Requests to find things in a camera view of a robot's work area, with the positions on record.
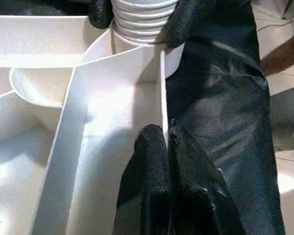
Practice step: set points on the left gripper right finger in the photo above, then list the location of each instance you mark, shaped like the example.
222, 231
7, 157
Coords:
196, 195

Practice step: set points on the black mat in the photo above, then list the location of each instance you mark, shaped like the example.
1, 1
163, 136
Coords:
223, 110

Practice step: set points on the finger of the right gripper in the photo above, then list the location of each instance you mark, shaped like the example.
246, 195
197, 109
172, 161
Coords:
182, 24
100, 13

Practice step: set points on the person tan forearm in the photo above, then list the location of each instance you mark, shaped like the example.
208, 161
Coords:
284, 56

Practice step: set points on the person grey trouser leg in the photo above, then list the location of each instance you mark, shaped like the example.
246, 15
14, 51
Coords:
289, 115

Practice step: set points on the white plastic table leg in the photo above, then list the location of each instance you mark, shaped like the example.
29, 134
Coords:
142, 22

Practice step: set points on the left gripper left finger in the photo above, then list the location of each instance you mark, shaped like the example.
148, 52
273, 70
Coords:
147, 183

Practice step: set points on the white plastic table top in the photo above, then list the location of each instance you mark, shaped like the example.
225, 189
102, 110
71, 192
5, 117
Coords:
107, 85

